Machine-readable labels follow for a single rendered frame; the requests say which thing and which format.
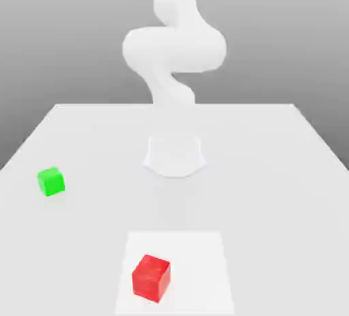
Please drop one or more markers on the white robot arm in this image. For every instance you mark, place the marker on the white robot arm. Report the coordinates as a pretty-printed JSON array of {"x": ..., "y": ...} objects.
[{"x": 174, "y": 49}]

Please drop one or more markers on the small red cube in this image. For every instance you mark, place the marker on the small red cube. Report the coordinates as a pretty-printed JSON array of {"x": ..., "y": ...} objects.
[{"x": 150, "y": 277}]

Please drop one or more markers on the small green cube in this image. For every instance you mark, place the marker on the small green cube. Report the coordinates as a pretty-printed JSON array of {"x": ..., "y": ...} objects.
[{"x": 51, "y": 182}]

